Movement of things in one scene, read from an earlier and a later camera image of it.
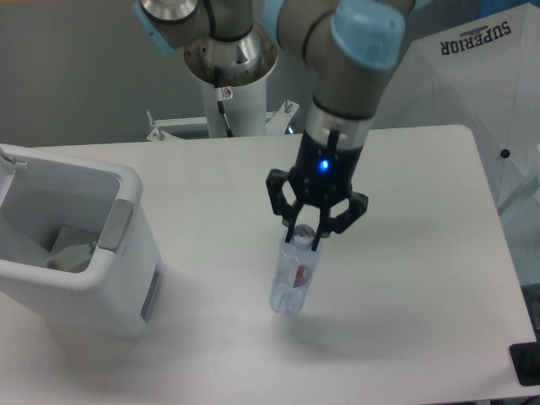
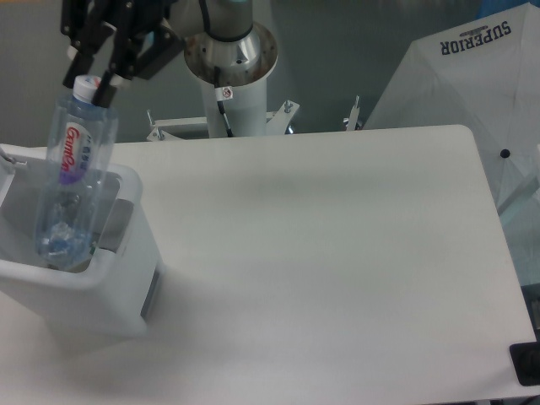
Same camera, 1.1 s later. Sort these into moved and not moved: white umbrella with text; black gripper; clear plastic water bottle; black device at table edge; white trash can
Moved: black gripper; clear plastic water bottle
Not moved: white trash can; white umbrella with text; black device at table edge
